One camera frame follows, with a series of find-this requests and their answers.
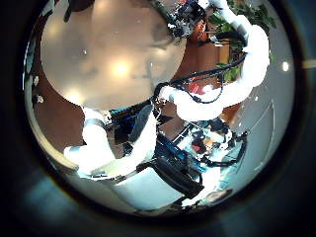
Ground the green leafy plant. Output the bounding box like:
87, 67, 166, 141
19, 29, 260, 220
207, 0, 278, 83

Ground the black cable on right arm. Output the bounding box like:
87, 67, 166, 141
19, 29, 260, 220
153, 31, 249, 106

